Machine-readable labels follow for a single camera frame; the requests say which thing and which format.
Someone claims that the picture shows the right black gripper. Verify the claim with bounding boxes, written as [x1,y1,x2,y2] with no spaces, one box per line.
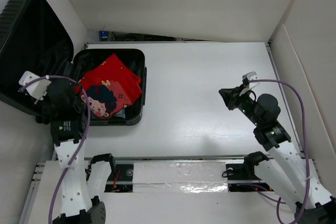
[217,83,262,126]

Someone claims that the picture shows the red printed garment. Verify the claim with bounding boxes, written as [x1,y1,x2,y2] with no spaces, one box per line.
[79,54,142,119]

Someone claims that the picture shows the white tissue packet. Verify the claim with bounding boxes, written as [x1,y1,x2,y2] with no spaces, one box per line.
[113,109,125,118]

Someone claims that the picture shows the black hard-shell suitcase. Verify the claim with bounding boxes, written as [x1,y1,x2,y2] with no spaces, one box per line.
[1,0,147,124]

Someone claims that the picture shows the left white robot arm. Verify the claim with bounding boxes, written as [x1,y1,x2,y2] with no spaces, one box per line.
[47,78,117,223]

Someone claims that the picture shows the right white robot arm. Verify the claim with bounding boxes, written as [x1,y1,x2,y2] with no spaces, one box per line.
[219,86,335,223]

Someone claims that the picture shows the dark equipment behind table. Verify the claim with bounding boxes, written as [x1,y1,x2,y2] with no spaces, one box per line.
[99,31,182,42]

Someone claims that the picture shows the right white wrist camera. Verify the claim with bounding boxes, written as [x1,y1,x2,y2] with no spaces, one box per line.
[239,71,260,96]

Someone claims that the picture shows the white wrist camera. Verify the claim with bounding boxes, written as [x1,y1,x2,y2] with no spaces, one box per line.
[18,71,51,102]
[239,71,260,96]

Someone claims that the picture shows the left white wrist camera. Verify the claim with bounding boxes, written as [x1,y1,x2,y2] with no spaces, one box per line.
[18,71,51,102]

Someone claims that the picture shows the aluminium rail with mounts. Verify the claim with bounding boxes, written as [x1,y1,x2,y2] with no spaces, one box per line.
[31,154,316,193]

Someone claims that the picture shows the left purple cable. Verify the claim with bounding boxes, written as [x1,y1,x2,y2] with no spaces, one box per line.
[20,76,91,224]

